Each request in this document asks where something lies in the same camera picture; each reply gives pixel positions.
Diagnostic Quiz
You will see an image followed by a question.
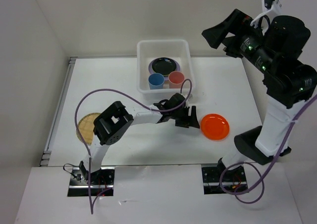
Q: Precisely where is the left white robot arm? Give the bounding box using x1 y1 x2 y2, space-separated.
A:
79 93 200 184

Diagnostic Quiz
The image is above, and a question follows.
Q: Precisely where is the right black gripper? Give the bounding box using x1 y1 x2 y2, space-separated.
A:
201 7 275 74

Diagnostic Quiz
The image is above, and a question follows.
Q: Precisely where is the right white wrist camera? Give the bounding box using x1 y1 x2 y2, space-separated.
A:
250 0 282 28

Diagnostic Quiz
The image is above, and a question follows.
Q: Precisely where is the blue plastic cup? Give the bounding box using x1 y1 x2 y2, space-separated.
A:
148 73 165 90

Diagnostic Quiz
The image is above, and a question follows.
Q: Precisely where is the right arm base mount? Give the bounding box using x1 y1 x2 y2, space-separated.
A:
201 164 248 195

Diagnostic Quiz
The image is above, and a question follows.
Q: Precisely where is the round bamboo tray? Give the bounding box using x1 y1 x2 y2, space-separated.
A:
78 112 101 146

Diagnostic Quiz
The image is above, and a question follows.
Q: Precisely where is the pink plastic cup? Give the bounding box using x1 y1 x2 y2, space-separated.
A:
168 71 185 89

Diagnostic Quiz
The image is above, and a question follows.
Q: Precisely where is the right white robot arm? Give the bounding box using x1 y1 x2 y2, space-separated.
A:
202 9 317 181

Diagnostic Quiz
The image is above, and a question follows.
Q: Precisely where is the purple plastic plate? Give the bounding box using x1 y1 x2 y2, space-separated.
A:
148 60 180 81

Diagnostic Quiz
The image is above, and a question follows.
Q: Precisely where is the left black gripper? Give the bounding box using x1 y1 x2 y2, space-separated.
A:
170 105 199 128

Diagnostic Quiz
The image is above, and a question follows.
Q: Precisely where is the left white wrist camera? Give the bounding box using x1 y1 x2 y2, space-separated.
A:
180 93 193 108

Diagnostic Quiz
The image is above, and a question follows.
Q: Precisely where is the clear plastic bin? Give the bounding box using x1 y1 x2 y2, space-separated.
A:
137 39 196 100

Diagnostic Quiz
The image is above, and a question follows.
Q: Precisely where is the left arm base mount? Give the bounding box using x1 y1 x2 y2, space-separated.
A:
62 163 115 197

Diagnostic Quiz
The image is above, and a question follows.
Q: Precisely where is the orange plastic plate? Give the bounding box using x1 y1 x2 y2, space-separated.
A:
200 113 230 141

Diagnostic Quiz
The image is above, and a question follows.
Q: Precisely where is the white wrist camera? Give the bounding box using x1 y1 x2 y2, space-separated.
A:
250 0 282 28
180 93 193 108

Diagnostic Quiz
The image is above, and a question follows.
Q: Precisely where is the black plastic plate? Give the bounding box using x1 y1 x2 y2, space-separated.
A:
152 57 177 76

